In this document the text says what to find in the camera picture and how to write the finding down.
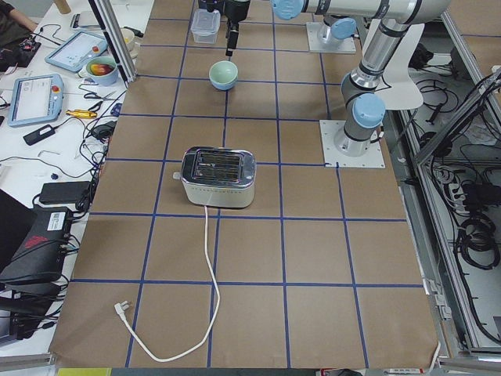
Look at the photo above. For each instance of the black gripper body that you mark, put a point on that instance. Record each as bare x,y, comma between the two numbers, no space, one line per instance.
237,9

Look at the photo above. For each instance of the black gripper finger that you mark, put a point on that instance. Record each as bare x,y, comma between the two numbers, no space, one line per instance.
232,35

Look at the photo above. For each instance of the green bowl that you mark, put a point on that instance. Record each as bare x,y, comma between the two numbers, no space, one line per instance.
223,71

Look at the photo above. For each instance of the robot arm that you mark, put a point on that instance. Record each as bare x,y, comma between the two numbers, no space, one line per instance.
364,108
340,27

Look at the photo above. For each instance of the cream bowl with lemon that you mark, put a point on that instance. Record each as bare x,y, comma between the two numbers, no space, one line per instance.
129,38

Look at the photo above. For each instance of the blue bowl with fruit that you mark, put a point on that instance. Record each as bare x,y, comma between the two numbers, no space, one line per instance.
102,70

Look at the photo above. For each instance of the clear plastic food container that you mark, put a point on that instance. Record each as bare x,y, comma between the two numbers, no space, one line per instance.
205,26

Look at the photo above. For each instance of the cream silver toaster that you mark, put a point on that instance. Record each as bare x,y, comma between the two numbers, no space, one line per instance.
218,177

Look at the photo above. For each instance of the yellow screwdriver tool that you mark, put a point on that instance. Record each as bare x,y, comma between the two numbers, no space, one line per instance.
83,114

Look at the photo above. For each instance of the white plastic sheet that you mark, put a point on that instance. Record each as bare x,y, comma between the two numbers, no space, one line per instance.
403,93

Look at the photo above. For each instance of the blue teach pendant tablet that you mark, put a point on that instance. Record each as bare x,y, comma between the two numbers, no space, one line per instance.
36,100

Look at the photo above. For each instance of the black power adapter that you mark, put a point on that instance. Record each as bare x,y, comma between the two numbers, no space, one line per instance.
39,134

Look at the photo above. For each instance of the black power brick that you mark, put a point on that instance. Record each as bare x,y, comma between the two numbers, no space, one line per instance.
63,193

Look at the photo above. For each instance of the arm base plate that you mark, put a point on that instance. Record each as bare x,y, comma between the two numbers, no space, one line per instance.
339,151
321,40

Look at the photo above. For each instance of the aluminium frame post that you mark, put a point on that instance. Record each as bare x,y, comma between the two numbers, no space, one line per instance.
104,13

